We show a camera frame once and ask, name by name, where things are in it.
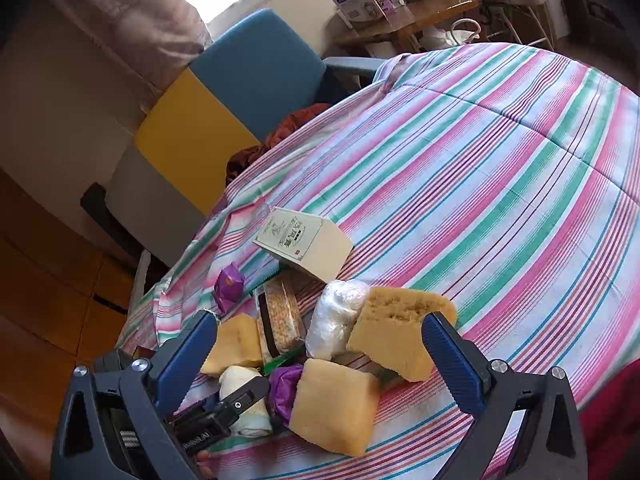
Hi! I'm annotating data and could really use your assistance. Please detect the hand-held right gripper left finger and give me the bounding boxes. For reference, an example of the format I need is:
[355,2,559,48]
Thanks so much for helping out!
[52,310,221,480]

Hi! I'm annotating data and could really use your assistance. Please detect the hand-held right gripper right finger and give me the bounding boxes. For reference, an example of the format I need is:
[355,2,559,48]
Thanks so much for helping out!
[421,311,588,480]

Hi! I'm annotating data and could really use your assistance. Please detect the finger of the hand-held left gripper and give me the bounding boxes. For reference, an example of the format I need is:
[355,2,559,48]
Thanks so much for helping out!
[215,375,271,423]

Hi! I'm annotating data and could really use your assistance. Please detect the white towel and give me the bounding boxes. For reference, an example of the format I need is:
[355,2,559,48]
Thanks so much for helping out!
[218,365,273,438]

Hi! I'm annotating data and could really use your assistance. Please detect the purple candy wrapper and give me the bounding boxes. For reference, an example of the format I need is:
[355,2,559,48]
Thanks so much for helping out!
[214,263,247,313]
[267,364,306,428]

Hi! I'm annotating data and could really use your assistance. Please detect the smooth yellow sponge block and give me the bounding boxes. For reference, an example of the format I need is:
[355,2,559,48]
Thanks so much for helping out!
[289,357,381,458]
[200,313,263,377]

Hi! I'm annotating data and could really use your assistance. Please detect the green label cracker packet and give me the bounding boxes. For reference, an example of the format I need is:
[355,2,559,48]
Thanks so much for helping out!
[262,345,406,391]

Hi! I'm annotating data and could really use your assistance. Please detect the rough yellow sponge block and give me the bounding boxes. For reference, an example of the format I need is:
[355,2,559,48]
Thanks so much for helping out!
[346,287,458,383]

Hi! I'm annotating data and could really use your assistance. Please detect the clear cracker packet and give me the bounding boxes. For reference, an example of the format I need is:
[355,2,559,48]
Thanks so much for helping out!
[252,275,308,356]

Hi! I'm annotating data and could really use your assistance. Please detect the clear plastic item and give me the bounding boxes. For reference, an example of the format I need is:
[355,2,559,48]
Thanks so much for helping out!
[305,280,371,361]

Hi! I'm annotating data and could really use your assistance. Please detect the cream cardboard box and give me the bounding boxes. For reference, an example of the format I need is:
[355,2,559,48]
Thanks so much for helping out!
[251,206,355,283]

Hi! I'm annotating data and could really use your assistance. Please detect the person's left hand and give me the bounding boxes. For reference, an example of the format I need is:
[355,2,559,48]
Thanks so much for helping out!
[194,450,216,480]

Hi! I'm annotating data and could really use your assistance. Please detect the wooden cabinet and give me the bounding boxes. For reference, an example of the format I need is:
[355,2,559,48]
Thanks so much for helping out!
[0,170,151,411]

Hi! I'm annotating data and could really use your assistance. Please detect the maroon garment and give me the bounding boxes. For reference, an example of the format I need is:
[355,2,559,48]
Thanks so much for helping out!
[580,345,640,480]

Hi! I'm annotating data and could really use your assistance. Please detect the striped pink green blanket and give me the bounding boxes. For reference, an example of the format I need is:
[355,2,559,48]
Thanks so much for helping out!
[115,42,640,480]

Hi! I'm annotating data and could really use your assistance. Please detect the red brown cloth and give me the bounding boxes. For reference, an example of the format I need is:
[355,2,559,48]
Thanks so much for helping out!
[225,105,333,186]

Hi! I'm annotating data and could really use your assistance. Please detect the grey yellow blue chair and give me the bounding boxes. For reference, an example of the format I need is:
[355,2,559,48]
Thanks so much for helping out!
[107,8,386,266]

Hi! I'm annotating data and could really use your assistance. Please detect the pink beige curtain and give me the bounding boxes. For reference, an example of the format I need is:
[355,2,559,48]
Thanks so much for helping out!
[0,0,212,106]

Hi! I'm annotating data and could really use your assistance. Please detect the wooden side table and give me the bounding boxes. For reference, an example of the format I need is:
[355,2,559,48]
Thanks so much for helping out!
[332,0,483,56]

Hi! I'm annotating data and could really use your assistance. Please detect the small purple packets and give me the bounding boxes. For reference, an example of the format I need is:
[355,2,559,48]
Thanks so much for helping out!
[370,0,406,23]

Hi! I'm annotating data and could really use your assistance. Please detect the white printed box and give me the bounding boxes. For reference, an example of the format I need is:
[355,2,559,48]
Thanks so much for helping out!
[327,0,378,28]

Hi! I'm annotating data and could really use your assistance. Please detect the white plastic rail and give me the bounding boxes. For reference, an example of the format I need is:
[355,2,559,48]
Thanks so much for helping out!
[131,250,152,306]

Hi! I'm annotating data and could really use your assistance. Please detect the white looped cable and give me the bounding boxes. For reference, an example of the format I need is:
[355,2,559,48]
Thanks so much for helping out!
[447,17,481,43]

